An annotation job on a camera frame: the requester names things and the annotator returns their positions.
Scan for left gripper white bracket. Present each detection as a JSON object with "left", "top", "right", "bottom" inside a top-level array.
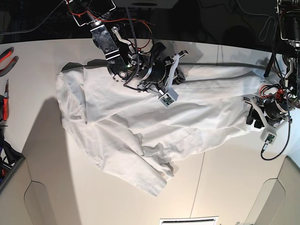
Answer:
[{"left": 243, "top": 96, "right": 292, "bottom": 136}]

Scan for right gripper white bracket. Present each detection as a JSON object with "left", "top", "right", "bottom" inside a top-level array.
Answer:
[{"left": 138, "top": 50, "right": 189, "bottom": 94}]

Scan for white t-shirt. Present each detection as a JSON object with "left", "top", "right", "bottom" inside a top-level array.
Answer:
[{"left": 56, "top": 66, "right": 269, "bottom": 196}]

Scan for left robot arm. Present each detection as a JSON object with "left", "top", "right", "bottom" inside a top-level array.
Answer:
[{"left": 247, "top": 0, "right": 300, "bottom": 142}]

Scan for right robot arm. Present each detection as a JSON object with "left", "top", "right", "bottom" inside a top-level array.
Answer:
[{"left": 56, "top": 15, "right": 260, "bottom": 130}]

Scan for white vent panel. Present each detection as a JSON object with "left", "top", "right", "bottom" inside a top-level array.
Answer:
[{"left": 159, "top": 216, "right": 219, "bottom": 225}]

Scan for dark bag at edge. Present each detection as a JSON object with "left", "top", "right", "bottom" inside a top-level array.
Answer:
[{"left": 0, "top": 127, "right": 25, "bottom": 184}]

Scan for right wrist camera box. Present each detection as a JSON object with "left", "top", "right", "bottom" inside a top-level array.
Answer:
[{"left": 158, "top": 88, "right": 178, "bottom": 107}]

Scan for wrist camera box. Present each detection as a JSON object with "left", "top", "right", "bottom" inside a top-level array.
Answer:
[
  {"left": 158, "top": 88, "right": 178, "bottom": 107},
  {"left": 260, "top": 126, "right": 277, "bottom": 145}
]

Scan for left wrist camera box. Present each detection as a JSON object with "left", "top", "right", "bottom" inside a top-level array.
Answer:
[{"left": 260, "top": 126, "right": 277, "bottom": 145}]

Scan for black coiled cable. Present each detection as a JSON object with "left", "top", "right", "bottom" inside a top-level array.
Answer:
[{"left": 260, "top": 110, "right": 293, "bottom": 161}]

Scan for white cable on floor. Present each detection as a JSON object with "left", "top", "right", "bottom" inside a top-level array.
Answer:
[{"left": 234, "top": 0, "right": 278, "bottom": 46}]

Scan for red handled pliers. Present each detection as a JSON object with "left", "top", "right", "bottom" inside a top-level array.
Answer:
[{"left": 0, "top": 46, "right": 19, "bottom": 78}]

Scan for red handled screwdriver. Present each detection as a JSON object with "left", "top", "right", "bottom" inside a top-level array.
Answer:
[{"left": 3, "top": 79, "right": 9, "bottom": 121}]

